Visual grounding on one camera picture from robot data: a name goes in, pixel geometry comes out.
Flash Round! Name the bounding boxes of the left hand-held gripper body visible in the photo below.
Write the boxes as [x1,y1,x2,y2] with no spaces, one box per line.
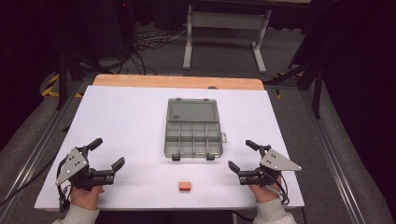
[55,146,115,190]

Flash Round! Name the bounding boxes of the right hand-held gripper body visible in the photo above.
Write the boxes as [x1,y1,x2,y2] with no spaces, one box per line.
[237,144,303,188]

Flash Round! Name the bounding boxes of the person's right hand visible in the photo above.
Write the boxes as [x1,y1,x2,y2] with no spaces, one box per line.
[248,179,283,204]

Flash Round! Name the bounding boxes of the person's left hand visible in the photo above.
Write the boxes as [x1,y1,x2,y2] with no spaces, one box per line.
[70,185,106,212]

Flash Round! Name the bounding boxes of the white board sheet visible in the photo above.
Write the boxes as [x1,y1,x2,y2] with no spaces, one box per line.
[34,85,305,211]

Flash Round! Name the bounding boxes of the clear plastic compartment box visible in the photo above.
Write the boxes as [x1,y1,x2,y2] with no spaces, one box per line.
[163,97,228,161]

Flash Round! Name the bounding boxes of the yellow black hazard tape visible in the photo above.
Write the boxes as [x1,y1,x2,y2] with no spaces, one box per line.
[41,73,84,99]

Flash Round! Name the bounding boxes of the black metal stand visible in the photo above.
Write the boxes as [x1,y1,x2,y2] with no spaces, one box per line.
[264,60,325,119]
[55,49,114,111]

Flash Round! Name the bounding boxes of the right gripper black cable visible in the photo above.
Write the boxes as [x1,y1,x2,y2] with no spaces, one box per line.
[266,175,291,207]

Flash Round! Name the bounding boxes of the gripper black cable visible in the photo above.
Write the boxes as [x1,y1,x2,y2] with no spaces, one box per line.
[266,175,291,207]
[55,155,73,213]

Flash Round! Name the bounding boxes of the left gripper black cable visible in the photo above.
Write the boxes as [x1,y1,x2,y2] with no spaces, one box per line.
[55,155,73,213]

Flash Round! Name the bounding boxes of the aluminium floor rail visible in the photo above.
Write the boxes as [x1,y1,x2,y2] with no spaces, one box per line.
[0,81,82,216]
[299,90,368,224]

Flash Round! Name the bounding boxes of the bundle of floor cables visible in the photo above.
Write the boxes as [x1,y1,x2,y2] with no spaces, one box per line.
[124,27,189,74]

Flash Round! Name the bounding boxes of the white metal desk frame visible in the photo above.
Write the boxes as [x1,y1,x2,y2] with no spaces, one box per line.
[182,3,273,75]

